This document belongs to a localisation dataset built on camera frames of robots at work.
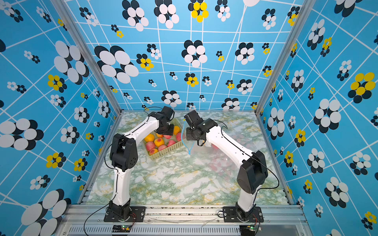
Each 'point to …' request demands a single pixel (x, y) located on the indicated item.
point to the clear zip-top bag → (213, 161)
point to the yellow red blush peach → (158, 141)
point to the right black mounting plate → (229, 215)
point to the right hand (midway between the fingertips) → (193, 134)
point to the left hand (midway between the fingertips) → (171, 131)
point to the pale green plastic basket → (170, 141)
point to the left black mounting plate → (137, 214)
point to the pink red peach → (214, 148)
